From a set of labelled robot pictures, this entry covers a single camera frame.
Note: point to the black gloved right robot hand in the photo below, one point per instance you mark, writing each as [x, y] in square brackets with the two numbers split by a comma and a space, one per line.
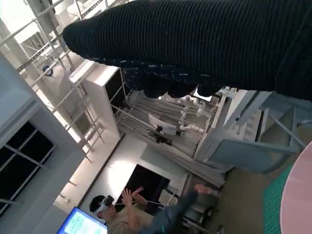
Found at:
[195, 41]

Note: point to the pink bowl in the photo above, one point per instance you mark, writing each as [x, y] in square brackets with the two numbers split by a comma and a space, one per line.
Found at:
[299, 195]

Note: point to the white open shelf cabinet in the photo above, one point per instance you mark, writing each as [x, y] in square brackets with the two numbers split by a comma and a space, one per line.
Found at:
[97, 97]

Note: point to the black display panel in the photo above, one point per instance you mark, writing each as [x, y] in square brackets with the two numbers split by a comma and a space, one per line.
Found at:
[146, 180]

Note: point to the dark office chair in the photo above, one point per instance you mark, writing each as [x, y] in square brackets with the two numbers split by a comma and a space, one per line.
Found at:
[202, 212]

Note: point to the person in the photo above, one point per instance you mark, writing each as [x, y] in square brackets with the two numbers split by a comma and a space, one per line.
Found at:
[124, 219]
[170, 214]

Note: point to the green cutting mat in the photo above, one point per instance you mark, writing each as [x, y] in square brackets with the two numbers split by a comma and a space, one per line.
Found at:
[275, 207]

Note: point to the white VR headset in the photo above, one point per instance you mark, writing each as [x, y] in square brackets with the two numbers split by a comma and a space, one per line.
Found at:
[106, 203]

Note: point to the dark window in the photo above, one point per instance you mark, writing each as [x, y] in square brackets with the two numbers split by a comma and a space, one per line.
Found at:
[24, 156]

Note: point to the lit computer monitor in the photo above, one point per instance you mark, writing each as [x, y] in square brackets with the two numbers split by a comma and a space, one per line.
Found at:
[80, 221]

